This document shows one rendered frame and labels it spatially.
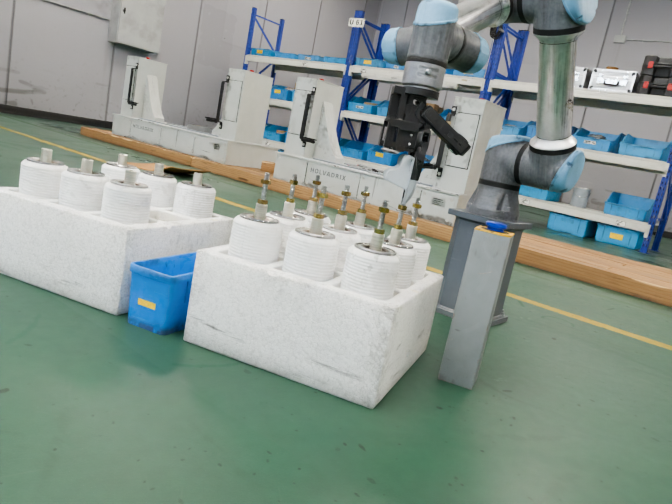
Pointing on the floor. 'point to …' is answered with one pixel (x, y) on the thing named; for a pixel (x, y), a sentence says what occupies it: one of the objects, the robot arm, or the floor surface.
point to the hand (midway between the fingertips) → (408, 197)
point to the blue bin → (161, 293)
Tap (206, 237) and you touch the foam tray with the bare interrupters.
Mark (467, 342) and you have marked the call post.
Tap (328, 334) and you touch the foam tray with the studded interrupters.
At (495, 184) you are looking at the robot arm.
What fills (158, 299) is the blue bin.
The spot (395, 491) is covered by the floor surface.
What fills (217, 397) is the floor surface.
